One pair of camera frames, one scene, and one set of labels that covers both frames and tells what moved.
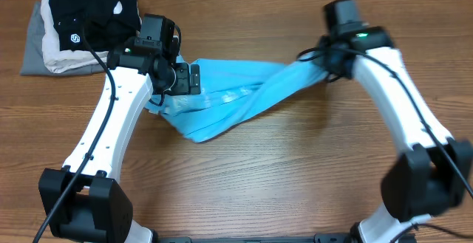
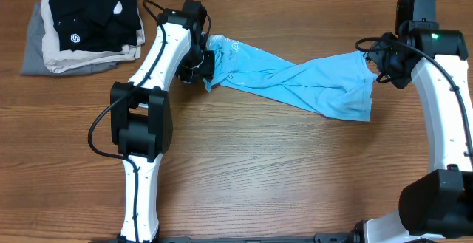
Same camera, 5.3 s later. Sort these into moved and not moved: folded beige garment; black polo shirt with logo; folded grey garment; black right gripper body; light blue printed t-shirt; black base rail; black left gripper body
Moved: black right gripper body; light blue printed t-shirt; black left gripper body
Not moved: black polo shirt with logo; black base rail; folded grey garment; folded beige garment
